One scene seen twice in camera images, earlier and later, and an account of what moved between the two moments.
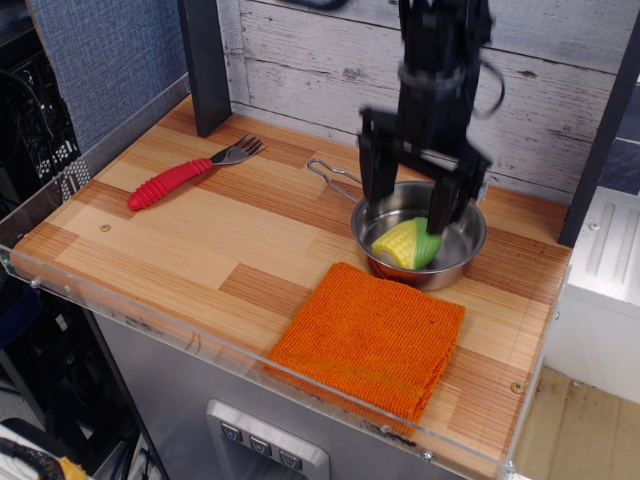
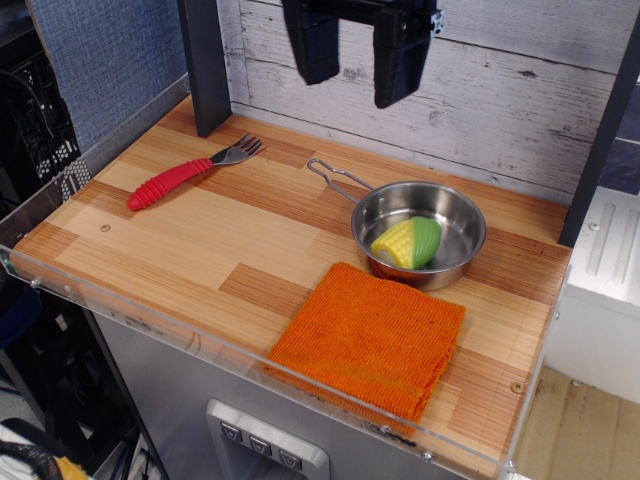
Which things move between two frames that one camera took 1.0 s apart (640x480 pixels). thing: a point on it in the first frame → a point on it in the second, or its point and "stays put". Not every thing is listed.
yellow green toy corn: x=408 y=243 stays put
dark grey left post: x=203 y=43 stays put
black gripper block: x=430 y=129 → x=401 y=39
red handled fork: x=242 y=150 stays put
